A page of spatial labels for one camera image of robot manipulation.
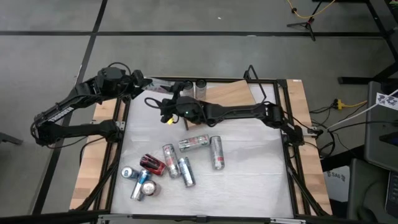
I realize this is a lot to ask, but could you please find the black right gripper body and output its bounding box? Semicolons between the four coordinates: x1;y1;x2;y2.
173;95;210;126

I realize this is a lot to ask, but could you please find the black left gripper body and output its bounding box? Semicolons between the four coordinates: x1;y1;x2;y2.
123;70;146;99

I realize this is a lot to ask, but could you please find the red cola can black script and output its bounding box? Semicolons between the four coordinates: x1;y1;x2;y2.
139;153;167;177

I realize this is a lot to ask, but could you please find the blue silver Red Bull can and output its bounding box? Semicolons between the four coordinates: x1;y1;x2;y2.
177;156;197;189
130;169;152;202

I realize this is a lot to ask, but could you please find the wooden board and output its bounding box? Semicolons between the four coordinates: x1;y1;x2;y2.
174;64;267;131

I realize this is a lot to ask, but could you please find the small blue can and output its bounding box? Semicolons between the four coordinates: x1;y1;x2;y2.
120;166;141;181

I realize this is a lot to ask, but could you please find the red soda can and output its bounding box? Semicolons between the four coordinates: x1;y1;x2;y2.
140;179;162;197

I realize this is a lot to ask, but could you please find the white table cover sheet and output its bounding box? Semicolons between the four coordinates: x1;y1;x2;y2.
110;80;295;219

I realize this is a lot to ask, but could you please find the black stand foot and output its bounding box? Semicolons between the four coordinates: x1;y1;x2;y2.
0;131;24;146

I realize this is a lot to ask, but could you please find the black tripod stand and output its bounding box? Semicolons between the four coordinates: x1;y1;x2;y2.
285;0;326;42

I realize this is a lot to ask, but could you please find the white cardboard box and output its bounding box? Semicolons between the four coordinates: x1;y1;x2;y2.
323;166;351;203

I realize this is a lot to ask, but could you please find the grey desk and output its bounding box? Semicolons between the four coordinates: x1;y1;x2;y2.
363;80;398;172

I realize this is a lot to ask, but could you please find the printed paper tag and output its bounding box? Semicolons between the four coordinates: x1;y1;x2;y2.
375;91;398;111

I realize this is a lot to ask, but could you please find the grey chair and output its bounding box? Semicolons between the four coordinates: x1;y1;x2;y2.
346;157;398;224

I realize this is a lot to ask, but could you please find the dark keyboard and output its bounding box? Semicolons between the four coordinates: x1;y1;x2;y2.
384;170;398;219

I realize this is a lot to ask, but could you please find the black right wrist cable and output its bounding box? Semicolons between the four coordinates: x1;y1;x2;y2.
144;96;166;110

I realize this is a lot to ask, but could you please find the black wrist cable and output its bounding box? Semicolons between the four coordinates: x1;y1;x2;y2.
144;96;166;110
106;61;133;77

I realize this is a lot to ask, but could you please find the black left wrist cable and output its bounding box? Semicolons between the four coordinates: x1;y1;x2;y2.
106;61;133;77

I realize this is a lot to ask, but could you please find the yellow power plug cable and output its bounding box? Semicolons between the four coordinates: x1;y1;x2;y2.
333;98;368;111

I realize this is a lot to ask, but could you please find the black desk frame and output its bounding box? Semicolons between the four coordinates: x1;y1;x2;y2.
312;0;398;85

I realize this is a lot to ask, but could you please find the white cable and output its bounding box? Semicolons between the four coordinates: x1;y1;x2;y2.
325;89;398;131

